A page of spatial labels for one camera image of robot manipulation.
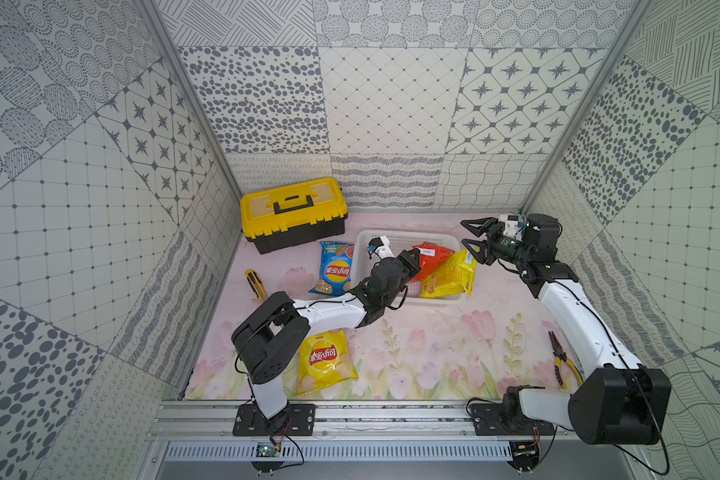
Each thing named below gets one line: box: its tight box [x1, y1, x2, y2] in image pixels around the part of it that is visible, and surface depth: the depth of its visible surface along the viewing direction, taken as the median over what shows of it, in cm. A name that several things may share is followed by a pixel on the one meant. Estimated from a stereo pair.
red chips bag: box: [410, 242, 455, 283], surface depth 87 cm
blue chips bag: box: [309, 241, 354, 297], surface depth 99 cm
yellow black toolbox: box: [240, 178, 348, 255], surface depth 102 cm
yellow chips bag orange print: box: [420, 249, 477, 299], surface depth 87 cm
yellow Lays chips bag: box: [296, 329, 358, 397], surface depth 80 cm
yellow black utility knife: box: [245, 269, 268, 302], surface depth 100 cm
